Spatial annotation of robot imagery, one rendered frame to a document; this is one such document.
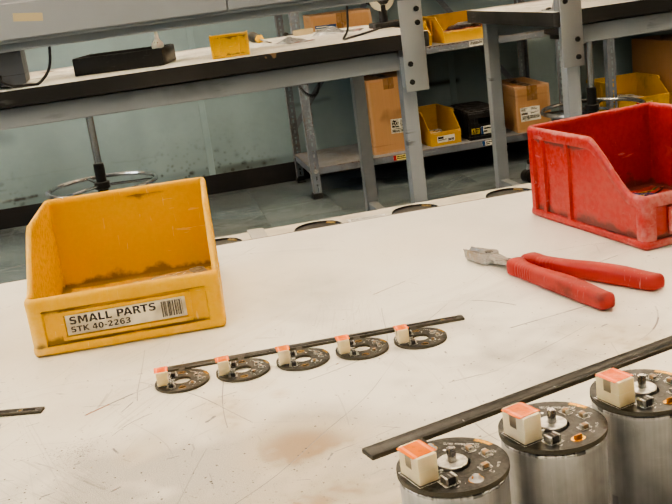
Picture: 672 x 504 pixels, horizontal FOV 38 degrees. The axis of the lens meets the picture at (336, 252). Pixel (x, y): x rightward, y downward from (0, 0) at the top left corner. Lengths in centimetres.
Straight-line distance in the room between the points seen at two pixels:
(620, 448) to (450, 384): 17
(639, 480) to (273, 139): 447
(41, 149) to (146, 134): 47
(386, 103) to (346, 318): 386
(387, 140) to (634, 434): 414
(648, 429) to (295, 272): 38
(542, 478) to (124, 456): 21
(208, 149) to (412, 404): 429
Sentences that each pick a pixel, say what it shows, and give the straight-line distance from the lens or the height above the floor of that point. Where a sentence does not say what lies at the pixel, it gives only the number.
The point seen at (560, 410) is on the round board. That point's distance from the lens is 24.
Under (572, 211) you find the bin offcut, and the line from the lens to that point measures 62.
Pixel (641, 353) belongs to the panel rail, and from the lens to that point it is 27.
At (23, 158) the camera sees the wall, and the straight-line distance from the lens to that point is 468.
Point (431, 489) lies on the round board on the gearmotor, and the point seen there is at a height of 81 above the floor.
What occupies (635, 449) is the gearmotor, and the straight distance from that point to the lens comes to 25.
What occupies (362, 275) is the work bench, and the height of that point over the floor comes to 75.
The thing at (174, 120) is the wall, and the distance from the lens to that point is 464.
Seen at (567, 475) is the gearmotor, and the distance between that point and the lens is 23.
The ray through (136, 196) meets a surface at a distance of 62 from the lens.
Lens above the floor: 92
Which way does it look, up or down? 16 degrees down
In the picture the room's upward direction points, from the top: 8 degrees counter-clockwise
